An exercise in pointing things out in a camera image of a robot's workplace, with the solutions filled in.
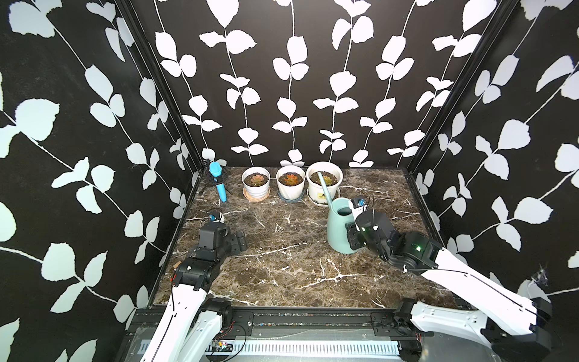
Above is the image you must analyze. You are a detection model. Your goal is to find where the mint green watering can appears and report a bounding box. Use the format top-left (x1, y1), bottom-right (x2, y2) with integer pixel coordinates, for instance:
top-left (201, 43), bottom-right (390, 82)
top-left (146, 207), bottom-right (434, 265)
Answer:
top-left (318, 171), bottom-right (356, 254)

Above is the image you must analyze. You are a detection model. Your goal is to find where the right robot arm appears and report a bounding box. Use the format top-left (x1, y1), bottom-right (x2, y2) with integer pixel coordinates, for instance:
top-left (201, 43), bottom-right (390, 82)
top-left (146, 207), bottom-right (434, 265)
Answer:
top-left (346, 198), bottom-right (553, 361)

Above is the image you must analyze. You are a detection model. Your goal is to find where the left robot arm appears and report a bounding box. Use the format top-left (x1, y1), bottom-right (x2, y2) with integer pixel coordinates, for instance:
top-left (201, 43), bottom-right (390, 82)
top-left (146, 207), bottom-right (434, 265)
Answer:
top-left (141, 222), bottom-right (247, 361)

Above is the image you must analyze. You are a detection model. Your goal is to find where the yellow-green succulent right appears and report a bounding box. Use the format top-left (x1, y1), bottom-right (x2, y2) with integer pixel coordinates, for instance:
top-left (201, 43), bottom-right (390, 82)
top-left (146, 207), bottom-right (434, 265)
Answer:
top-left (310, 170), bottom-right (339, 187)

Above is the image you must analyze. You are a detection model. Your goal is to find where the pink-green succulent left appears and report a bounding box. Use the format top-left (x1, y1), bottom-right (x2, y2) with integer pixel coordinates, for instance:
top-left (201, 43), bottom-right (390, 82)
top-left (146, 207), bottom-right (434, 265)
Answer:
top-left (244, 173), bottom-right (268, 187)

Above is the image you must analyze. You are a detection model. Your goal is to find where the orange succulent middle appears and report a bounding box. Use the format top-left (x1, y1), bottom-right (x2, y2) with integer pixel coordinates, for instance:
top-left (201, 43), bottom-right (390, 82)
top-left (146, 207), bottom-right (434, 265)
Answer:
top-left (278, 172), bottom-right (303, 187)

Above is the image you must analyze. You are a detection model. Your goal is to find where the white saucer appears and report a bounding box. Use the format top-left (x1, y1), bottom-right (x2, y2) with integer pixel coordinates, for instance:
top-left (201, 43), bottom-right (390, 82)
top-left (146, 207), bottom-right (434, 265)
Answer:
top-left (308, 195), bottom-right (330, 208)

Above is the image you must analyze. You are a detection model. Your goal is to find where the peach saucer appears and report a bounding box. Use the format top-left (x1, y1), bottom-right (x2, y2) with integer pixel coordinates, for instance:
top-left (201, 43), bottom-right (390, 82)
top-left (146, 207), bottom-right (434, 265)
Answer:
top-left (243, 189), bottom-right (271, 202)

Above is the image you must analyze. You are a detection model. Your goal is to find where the black mini tripod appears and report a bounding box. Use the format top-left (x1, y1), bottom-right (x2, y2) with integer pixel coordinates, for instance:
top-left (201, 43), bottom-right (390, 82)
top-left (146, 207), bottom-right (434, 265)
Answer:
top-left (197, 168), bottom-right (230, 195)

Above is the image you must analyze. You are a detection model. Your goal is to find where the white round pot right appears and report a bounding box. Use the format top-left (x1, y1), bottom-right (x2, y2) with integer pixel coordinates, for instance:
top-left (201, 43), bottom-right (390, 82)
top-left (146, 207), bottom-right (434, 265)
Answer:
top-left (306, 161), bottom-right (344, 199)

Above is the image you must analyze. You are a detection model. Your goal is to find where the blue handheld device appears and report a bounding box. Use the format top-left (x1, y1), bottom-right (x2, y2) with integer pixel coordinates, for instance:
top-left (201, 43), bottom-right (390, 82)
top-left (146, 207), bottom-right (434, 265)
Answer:
top-left (209, 161), bottom-right (227, 203)

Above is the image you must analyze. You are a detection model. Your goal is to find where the white ribbed pot left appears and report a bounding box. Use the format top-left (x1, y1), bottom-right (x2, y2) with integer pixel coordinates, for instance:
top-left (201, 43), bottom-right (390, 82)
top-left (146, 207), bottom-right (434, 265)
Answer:
top-left (242, 167), bottom-right (271, 199)

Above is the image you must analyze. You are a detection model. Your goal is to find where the blue-grey saucer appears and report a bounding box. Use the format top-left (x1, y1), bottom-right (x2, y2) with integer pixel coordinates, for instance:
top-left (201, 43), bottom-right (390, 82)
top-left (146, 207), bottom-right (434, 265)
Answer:
top-left (278, 193), bottom-right (303, 203)

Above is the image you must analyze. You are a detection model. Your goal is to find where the white fluted pot middle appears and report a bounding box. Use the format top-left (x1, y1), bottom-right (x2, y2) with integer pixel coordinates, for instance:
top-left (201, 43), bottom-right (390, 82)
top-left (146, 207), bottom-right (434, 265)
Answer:
top-left (276, 165), bottom-right (305, 199)

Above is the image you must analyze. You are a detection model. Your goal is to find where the small circuit board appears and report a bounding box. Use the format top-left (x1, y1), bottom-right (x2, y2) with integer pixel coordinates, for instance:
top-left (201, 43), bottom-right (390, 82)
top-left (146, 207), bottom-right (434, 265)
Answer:
top-left (208, 340), bottom-right (235, 354)

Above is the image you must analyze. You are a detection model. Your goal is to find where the white perforated strip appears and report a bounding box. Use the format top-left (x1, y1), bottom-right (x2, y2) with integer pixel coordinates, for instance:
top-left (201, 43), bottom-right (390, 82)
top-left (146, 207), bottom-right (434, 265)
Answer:
top-left (137, 338), bottom-right (401, 357)

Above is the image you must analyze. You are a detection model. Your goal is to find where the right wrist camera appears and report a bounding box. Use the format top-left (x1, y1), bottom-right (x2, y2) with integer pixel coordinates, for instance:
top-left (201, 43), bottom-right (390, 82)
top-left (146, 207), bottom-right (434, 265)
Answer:
top-left (351, 196), bottom-right (367, 209)

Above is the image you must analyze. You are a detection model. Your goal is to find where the black front rail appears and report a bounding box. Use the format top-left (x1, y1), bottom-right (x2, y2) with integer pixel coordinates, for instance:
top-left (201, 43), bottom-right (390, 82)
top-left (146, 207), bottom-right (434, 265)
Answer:
top-left (130, 307), bottom-right (492, 336)

